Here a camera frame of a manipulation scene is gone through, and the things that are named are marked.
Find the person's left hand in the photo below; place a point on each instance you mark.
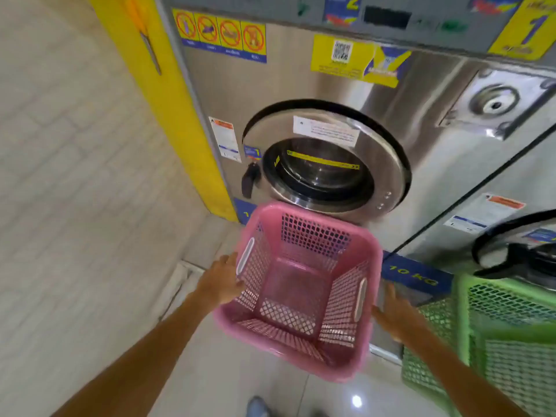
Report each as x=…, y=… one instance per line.
x=219, y=280

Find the person's right hand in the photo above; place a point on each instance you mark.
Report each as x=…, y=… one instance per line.
x=399, y=319

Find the green plastic basket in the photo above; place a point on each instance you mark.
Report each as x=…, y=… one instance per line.
x=465, y=321

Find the pink plastic basket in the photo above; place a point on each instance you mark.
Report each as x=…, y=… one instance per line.
x=295, y=282

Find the round steel washing machine door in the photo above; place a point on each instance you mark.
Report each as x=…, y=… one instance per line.
x=382, y=169
x=495, y=256

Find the person's right forearm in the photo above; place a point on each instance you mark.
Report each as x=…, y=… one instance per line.
x=469, y=386

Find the person's left forearm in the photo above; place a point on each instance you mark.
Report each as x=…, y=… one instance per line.
x=143, y=364

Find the person's left shoe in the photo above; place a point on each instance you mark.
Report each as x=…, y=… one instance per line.
x=259, y=408

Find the stainless steel washing machine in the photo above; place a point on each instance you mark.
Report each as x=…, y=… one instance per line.
x=512, y=178
x=278, y=86

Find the white caution label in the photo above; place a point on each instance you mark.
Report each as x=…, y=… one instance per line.
x=225, y=138

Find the steel coin slot plate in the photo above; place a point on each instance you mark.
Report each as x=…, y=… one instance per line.
x=495, y=101

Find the yellow red warning sticker strip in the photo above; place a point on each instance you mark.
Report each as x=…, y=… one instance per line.
x=217, y=34

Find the yellow blue code sticker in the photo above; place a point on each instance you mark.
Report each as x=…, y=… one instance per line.
x=334, y=60

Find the yellow number sticker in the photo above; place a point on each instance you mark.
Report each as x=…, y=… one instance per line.
x=521, y=30

